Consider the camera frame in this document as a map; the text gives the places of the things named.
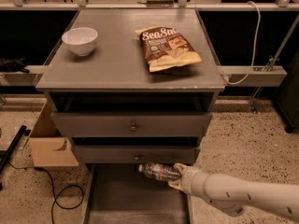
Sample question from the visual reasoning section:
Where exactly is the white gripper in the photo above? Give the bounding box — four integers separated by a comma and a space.
168, 163, 208, 197

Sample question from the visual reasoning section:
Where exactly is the clear plastic water bottle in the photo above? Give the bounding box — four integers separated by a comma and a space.
138, 163, 182, 182

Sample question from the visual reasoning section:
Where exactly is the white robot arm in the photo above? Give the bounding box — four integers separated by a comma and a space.
168, 163, 299, 222

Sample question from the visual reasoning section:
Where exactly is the grey bottom drawer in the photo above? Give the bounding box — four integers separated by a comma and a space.
82, 164, 191, 224

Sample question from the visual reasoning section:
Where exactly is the grey drawer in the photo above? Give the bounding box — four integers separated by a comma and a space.
82, 164, 191, 224
51, 112, 211, 137
73, 146, 199, 164

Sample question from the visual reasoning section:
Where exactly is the grey middle drawer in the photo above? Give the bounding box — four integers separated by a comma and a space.
73, 146, 199, 164

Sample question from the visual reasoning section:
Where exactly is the grey drawer cabinet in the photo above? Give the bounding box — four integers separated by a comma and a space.
36, 9, 224, 151

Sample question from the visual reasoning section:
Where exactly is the grey top drawer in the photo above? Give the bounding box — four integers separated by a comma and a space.
51, 112, 211, 137

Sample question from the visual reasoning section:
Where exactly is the brown sea salt chip bag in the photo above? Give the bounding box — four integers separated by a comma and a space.
135, 26, 202, 72

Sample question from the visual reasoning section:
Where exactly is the cardboard box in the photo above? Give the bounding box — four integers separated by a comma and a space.
29, 103, 79, 167

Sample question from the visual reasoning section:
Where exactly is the dark rolling cart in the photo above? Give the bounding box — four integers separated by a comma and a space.
276, 51, 299, 133

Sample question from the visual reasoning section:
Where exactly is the white ceramic bowl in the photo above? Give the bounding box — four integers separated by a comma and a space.
62, 27, 98, 56

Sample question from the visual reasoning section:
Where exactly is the black stand leg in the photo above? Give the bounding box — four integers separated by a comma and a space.
0, 125, 31, 191

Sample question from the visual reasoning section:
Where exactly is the black object on ledge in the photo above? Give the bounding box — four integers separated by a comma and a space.
0, 58, 30, 74

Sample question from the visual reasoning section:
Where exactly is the white hanging cable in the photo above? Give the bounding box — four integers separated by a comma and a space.
222, 0, 262, 86

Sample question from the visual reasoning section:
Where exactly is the metal railing frame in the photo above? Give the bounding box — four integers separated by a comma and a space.
0, 0, 299, 114

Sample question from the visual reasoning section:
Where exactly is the black floor cable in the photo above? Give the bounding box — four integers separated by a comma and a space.
7, 161, 85, 224

